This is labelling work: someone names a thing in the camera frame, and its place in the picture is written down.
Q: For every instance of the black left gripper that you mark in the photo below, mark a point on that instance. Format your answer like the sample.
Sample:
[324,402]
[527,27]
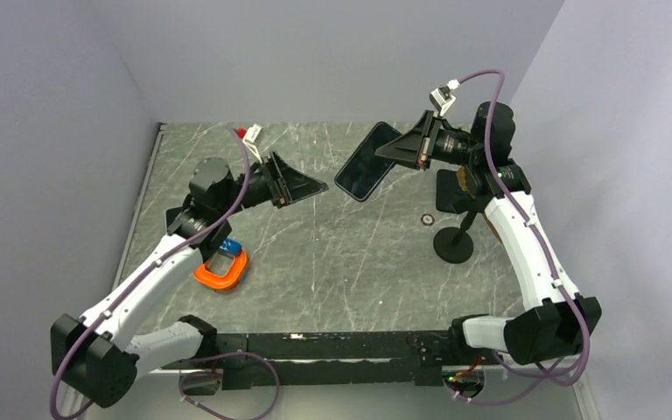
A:
[297,185]

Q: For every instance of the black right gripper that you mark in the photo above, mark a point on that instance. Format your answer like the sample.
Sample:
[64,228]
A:
[415,147]

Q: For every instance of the blue phone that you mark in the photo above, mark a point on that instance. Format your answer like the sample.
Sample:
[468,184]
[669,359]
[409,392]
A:
[364,170]

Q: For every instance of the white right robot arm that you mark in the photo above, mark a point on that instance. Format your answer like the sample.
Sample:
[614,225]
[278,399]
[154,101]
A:
[558,321]

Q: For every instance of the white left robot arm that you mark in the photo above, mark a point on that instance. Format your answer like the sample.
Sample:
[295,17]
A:
[100,354]

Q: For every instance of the round poker chip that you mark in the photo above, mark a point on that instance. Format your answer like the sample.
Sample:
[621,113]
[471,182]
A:
[427,219]

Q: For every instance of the blue toy brick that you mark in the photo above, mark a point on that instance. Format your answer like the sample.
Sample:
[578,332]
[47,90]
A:
[230,248]

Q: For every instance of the black microphone stand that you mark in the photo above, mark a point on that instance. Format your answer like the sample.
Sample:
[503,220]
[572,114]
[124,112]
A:
[454,244]

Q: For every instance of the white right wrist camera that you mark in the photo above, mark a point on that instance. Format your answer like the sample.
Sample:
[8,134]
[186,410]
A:
[442,97]

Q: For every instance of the orange ring toy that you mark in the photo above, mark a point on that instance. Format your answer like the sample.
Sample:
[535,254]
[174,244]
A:
[223,272]

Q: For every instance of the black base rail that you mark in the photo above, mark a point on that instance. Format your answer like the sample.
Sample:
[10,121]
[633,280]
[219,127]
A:
[423,358]

